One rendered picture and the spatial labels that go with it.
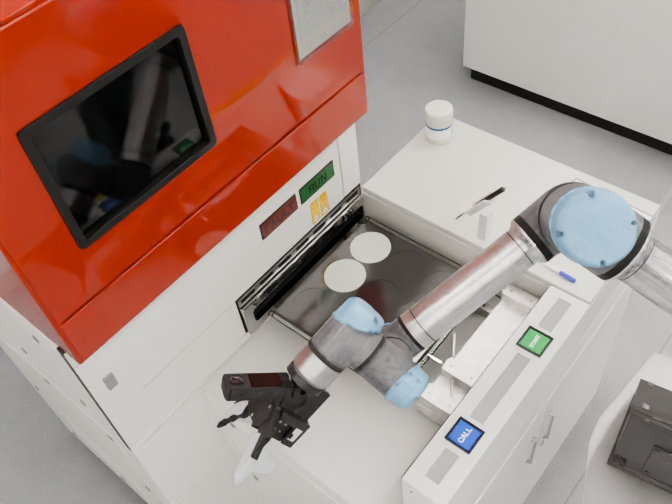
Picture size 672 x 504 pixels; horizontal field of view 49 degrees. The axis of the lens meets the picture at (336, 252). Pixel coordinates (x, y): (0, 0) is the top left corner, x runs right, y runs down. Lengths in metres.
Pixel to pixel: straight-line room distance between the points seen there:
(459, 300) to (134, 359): 0.65
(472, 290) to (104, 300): 0.63
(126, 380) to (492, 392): 0.73
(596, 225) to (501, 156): 0.81
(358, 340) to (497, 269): 0.28
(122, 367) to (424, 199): 0.81
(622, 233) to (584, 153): 2.27
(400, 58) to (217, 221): 2.64
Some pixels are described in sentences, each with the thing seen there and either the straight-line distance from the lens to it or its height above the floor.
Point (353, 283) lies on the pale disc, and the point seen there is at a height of 0.90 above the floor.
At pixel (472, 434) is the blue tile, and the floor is 0.96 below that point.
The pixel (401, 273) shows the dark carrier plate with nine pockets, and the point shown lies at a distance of 1.75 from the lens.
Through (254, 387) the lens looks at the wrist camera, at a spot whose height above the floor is 1.25.
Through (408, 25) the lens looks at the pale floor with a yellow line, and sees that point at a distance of 4.17.
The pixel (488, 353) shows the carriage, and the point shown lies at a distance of 1.65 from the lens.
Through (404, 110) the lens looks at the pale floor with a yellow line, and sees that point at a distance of 3.59.
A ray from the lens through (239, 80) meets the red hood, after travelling 1.29.
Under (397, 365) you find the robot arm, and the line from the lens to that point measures 1.20.
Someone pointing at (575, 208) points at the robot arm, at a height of 1.45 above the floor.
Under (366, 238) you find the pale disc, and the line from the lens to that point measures 1.82.
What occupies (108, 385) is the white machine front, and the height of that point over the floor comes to 1.07.
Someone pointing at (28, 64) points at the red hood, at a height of 1.75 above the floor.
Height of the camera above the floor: 2.27
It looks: 50 degrees down
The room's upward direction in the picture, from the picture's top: 9 degrees counter-clockwise
